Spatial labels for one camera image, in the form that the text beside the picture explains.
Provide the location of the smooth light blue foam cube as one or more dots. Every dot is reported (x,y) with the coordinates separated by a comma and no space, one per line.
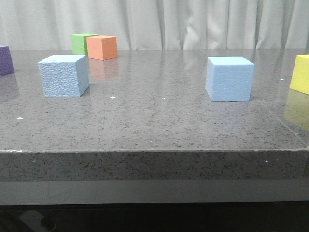
(229,78)

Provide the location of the textured light blue foam cube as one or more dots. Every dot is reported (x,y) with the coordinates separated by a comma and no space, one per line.
(64,75)

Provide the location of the orange foam cube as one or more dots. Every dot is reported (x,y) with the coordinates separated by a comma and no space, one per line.
(102,47)

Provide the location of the green foam cube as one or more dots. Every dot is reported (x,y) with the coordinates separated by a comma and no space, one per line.
(79,43)

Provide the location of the yellow foam cube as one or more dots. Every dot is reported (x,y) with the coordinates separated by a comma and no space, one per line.
(300,77)

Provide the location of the purple foam cube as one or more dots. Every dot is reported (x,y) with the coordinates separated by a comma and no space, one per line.
(6,64)

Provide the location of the white curtain backdrop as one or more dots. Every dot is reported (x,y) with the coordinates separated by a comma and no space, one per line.
(157,24)

